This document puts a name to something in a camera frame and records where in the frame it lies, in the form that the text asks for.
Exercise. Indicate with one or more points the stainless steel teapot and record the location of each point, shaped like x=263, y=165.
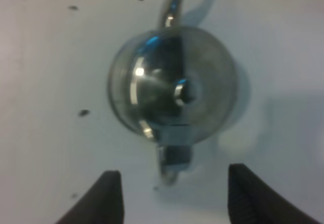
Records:
x=176, y=86

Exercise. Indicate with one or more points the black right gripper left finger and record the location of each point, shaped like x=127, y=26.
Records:
x=102, y=203

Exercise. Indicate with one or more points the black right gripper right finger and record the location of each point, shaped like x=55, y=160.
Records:
x=251, y=200

